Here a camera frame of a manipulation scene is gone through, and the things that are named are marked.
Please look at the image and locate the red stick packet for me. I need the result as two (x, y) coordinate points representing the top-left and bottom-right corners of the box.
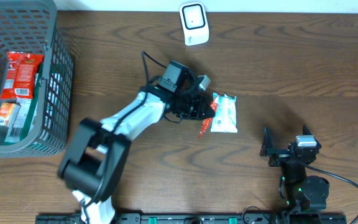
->
(198, 95), (219, 138)

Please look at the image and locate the mint green snack packet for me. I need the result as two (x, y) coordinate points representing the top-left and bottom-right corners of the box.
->
(211, 92), (238, 133)

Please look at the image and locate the orange white small packet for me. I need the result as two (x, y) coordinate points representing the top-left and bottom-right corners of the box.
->
(0, 103), (20, 128)

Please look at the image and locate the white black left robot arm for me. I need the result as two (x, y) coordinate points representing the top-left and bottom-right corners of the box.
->
(58, 60), (215, 223)

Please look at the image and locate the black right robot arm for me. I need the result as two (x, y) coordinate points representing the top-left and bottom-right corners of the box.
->
(260, 126), (329, 213)

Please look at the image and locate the white barcode scanner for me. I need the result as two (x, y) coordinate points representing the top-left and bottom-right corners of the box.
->
(179, 2), (209, 46)

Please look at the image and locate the red snack bag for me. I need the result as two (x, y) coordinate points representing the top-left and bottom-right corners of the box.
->
(1, 52), (44, 100)

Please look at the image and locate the green white flat packet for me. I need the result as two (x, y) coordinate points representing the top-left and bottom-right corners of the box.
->
(2, 73), (42, 145)

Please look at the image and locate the grey plastic mesh basket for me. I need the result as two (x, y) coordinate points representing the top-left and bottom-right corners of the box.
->
(0, 0), (74, 157)

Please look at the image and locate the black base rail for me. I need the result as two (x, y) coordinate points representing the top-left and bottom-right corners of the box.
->
(35, 212), (347, 224)

